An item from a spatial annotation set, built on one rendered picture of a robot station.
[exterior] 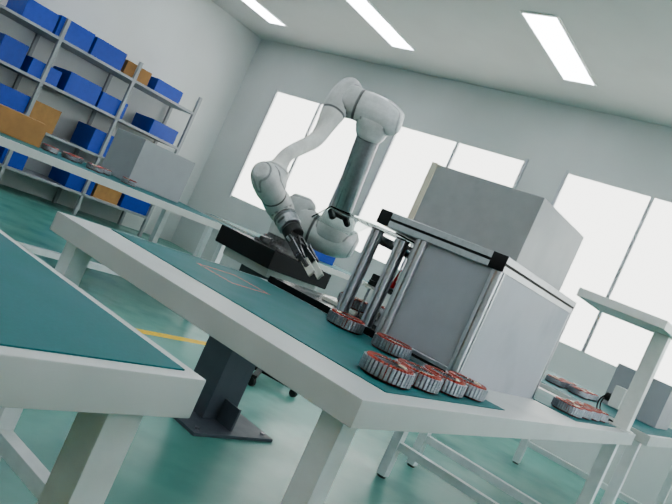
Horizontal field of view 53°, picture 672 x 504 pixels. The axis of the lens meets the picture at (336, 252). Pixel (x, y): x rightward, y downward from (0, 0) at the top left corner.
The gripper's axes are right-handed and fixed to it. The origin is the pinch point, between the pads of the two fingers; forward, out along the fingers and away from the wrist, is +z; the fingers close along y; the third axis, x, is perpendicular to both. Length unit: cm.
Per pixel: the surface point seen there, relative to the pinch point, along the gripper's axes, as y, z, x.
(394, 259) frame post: 20.6, 29.7, 34.0
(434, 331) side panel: 21, 56, 33
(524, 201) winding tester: 11, 37, 73
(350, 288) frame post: 20.6, 27.7, 17.1
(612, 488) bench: -160, 99, 11
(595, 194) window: -472, -154, 99
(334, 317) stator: 38, 41, 16
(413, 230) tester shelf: 22, 27, 44
